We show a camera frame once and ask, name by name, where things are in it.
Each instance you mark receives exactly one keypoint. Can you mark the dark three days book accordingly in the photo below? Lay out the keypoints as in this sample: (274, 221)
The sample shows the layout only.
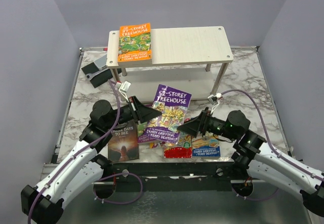
(123, 146)

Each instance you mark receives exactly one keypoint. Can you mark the blue 91-storey treehouse book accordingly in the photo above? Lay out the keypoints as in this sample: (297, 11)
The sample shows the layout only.
(206, 146)

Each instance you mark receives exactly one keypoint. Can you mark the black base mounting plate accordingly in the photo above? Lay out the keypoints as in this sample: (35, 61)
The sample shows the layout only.
(184, 176)

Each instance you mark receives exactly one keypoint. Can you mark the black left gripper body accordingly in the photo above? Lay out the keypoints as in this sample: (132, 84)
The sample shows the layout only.
(126, 115)

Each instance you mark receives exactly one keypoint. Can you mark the black foam block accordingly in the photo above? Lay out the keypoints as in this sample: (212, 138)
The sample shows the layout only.
(99, 79)

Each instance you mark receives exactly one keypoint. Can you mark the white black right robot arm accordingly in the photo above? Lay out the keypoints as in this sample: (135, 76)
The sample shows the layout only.
(258, 159)

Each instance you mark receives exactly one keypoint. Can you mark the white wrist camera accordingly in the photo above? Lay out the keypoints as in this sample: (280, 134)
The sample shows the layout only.
(214, 101)
(123, 87)

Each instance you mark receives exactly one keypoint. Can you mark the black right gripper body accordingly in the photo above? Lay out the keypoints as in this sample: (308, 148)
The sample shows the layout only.
(217, 125)

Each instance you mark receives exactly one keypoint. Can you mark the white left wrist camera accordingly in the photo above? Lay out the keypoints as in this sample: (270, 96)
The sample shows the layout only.
(123, 87)

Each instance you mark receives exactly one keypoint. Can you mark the grey white device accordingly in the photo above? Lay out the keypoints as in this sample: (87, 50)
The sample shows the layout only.
(100, 63)

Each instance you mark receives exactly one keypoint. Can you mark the white two-tier shelf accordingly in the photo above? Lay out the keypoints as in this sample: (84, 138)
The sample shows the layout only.
(191, 59)

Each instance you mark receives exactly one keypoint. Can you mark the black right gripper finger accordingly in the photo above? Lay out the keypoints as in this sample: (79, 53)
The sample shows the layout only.
(192, 127)
(198, 118)

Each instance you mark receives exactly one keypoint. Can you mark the roald dahl charlie book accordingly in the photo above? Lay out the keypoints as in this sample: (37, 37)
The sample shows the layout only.
(156, 144)

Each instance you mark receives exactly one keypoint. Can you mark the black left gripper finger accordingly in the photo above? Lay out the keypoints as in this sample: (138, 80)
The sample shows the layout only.
(137, 105)
(145, 114)

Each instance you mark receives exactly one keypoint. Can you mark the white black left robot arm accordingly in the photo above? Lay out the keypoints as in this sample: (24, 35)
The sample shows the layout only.
(43, 203)

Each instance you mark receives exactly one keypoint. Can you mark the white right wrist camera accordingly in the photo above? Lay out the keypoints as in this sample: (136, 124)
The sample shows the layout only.
(214, 101)

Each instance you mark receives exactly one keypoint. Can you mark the red treehouse book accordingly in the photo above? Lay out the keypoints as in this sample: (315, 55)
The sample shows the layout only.
(180, 150)

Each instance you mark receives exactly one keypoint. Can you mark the silver metal wrench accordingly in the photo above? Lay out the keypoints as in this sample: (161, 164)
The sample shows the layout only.
(90, 76)

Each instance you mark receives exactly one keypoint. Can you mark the purple treehouse book front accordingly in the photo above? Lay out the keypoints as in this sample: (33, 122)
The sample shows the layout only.
(173, 105)

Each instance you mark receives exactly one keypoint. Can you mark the purple treehouse book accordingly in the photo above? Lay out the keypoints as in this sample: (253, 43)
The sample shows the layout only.
(142, 137)
(173, 105)

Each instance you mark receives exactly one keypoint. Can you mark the orange 39-storey treehouse book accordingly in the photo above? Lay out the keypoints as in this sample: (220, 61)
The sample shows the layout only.
(134, 44)

